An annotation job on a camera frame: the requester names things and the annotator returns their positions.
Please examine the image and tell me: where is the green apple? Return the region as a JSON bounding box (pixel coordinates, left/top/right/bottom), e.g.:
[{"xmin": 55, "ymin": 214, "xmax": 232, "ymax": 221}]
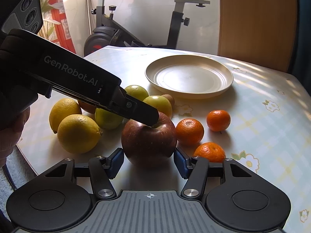
[
  {"xmin": 125, "ymin": 85, "xmax": 149, "ymax": 101},
  {"xmin": 143, "ymin": 95, "xmax": 172, "ymax": 118},
  {"xmin": 95, "ymin": 108, "xmax": 123, "ymax": 130}
]

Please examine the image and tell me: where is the shiny red apple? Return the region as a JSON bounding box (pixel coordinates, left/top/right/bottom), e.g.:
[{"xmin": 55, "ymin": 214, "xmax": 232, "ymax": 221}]
[{"xmin": 78, "ymin": 99, "xmax": 96, "ymax": 114}]

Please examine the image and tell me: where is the yellow lemon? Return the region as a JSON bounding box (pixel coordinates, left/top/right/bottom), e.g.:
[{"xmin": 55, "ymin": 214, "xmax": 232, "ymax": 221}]
[
  {"xmin": 49, "ymin": 98, "xmax": 82, "ymax": 134},
  {"xmin": 57, "ymin": 114, "xmax": 102, "ymax": 154}
]

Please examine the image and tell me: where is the dull brownish red apple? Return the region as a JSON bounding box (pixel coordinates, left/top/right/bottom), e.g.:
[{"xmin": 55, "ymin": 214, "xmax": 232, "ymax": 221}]
[{"xmin": 121, "ymin": 112, "xmax": 177, "ymax": 168}]

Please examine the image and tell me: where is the brown kiwi fruit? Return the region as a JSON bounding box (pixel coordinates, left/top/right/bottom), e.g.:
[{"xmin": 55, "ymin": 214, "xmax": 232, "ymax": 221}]
[{"xmin": 162, "ymin": 94, "xmax": 175, "ymax": 108}]

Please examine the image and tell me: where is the small orange mandarin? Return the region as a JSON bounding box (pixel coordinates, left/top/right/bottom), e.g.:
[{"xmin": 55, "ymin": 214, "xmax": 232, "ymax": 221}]
[{"xmin": 207, "ymin": 110, "xmax": 231, "ymax": 132}]

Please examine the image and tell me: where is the person left hand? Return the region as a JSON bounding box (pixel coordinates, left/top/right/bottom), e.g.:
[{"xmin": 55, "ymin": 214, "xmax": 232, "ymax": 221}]
[{"xmin": 1, "ymin": 108, "xmax": 30, "ymax": 167}]

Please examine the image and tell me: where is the red patterned curtain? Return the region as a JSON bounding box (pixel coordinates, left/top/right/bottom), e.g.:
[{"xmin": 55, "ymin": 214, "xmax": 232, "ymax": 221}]
[{"xmin": 38, "ymin": 0, "xmax": 75, "ymax": 53}]

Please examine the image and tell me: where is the cream round plate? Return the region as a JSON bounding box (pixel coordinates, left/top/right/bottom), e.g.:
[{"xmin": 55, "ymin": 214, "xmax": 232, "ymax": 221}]
[{"xmin": 145, "ymin": 55, "xmax": 234, "ymax": 99}]

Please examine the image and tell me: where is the black exercise bike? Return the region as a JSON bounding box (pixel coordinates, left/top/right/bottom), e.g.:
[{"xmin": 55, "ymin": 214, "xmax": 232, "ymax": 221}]
[{"xmin": 62, "ymin": 0, "xmax": 211, "ymax": 57}]

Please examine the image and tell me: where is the floral plaid tablecloth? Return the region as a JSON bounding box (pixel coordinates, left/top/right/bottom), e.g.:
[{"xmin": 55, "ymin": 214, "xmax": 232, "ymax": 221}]
[{"xmin": 18, "ymin": 47, "xmax": 310, "ymax": 232}]

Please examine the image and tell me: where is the dark teal curtain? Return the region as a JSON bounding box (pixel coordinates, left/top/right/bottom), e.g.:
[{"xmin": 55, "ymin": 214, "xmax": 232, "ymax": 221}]
[{"xmin": 288, "ymin": 0, "xmax": 310, "ymax": 92}]

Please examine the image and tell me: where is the wooden door panel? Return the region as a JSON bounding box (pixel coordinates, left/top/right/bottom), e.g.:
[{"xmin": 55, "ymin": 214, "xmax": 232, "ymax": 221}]
[{"xmin": 218, "ymin": 0, "xmax": 297, "ymax": 72}]

